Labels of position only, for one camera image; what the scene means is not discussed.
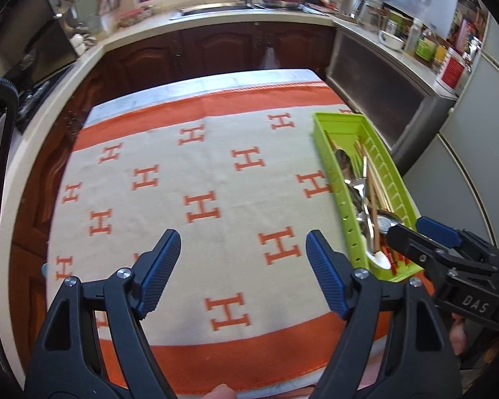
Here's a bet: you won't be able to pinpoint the kitchen sink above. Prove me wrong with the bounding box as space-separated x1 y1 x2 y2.
171 2 255 20

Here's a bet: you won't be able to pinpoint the person's hand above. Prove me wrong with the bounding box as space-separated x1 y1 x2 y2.
449 314 467 356

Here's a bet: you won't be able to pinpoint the small silver spoon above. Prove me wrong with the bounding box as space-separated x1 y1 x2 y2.
357 212 391 270

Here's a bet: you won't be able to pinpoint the wooden chopstick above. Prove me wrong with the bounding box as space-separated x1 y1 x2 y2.
362 156 380 252
355 141 391 212

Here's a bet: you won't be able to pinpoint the green plastic utensil tray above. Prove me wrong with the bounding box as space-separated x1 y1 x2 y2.
314 113 422 282

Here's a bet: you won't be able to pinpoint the white refrigerator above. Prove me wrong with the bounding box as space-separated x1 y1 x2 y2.
404 16 499 248

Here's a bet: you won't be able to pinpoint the large silver spoon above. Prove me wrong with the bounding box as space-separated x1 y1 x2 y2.
334 149 365 201

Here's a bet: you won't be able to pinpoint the orange beige H-pattern cloth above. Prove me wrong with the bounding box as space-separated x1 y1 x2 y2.
45 79 435 396

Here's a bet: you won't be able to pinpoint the steel counter cabinet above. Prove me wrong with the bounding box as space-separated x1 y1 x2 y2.
326 18 457 174

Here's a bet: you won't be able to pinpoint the red packet box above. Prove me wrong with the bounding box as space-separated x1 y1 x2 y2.
436 48 466 93

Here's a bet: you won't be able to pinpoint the green label bottle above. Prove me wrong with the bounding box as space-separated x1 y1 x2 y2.
415 29 438 64

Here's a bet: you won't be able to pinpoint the white bowl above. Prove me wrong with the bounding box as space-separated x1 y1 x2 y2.
378 30 405 52

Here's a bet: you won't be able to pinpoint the black gas stove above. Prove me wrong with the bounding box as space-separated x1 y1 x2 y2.
14 63 75 133

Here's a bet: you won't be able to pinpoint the dark wooden base cabinets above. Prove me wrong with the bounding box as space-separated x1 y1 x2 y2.
10 22 335 366

